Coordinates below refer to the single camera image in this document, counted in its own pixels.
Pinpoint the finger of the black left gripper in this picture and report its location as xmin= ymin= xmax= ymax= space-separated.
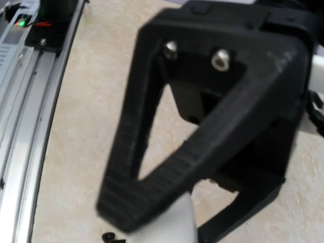
xmin=198 ymin=101 xmax=301 ymax=242
xmin=95 ymin=32 xmax=310 ymax=233

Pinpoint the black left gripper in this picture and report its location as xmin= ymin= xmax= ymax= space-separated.
xmin=177 ymin=1 xmax=323 ymax=53

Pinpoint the white earbud charging case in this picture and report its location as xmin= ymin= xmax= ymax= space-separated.
xmin=127 ymin=192 xmax=198 ymax=243

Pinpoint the black earbud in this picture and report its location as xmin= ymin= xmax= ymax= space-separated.
xmin=101 ymin=232 xmax=126 ymax=243

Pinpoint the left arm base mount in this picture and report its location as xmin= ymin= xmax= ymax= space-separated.
xmin=25 ymin=0 xmax=78 ymax=55

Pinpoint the aluminium front rail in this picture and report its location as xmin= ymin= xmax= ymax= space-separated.
xmin=1 ymin=1 xmax=85 ymax=242

